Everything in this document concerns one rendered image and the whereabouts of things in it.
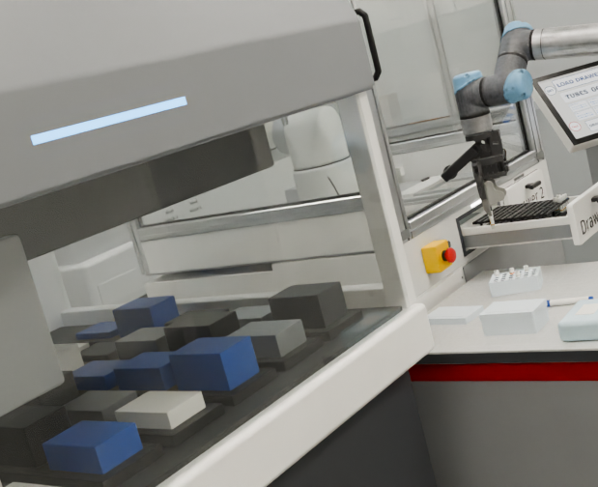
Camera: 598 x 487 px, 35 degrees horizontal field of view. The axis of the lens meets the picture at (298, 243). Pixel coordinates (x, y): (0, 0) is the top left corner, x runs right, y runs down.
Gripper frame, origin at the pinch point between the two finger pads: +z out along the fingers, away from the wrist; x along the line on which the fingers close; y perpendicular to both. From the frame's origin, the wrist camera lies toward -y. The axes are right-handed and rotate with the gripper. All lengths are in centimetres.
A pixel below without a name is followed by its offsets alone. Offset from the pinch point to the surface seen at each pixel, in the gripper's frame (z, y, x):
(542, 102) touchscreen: -14, 11, 101
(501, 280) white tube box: 17.5, 0.6, -5.1
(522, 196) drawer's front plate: 9, 3, 57
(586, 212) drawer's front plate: 8.4, 23.0, 15.7
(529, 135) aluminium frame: -7, 7, 76
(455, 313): 19.2, -9.4, -21.6
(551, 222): 8.6, 13.8, 11.5
